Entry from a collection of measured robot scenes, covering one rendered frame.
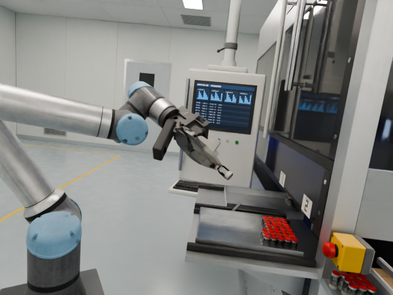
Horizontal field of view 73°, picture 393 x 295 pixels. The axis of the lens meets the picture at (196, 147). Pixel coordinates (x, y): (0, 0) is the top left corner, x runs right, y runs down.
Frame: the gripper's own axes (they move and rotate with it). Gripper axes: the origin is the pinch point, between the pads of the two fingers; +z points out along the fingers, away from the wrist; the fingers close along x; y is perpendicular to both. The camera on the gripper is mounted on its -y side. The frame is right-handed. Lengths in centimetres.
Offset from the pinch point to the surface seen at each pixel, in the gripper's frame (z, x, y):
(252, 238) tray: 16.0, 38.4, 9.0
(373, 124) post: 21.7, -6.4, 36.7
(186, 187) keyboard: -34, 88, 24
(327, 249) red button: 32.7, 13.0, 10.5
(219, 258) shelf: 13.7, 28.7, -7.3
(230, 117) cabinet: -45, 67, 71
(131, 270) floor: -41, 169, -26
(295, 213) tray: 21, 52, 37
